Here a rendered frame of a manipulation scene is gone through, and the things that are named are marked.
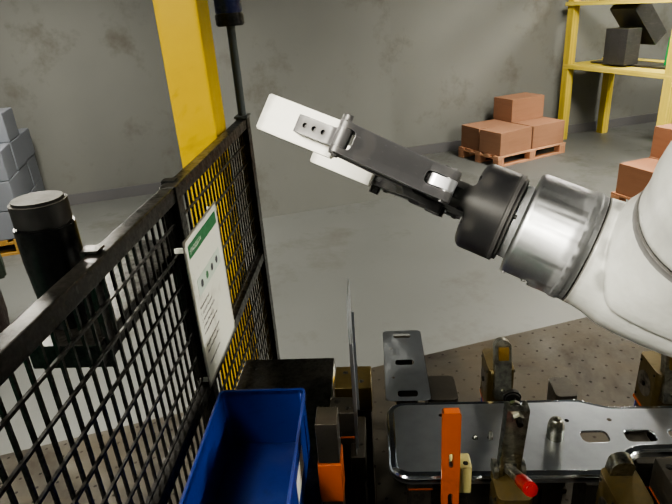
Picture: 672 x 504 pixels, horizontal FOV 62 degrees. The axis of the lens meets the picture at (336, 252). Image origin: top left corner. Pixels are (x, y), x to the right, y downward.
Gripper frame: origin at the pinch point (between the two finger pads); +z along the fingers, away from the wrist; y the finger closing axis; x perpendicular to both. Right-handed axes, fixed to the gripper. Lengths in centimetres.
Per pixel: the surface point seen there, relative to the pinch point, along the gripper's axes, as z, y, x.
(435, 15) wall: 164, 596, 246
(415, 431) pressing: -19, 68, -40
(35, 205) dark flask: 32.7, 7.6, -19.4
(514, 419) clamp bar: -32, 44, -24
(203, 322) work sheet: 24, 47, -35
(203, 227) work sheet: 33, 48, -19
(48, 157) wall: 443, 429, -77
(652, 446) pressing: -60, 72, -23
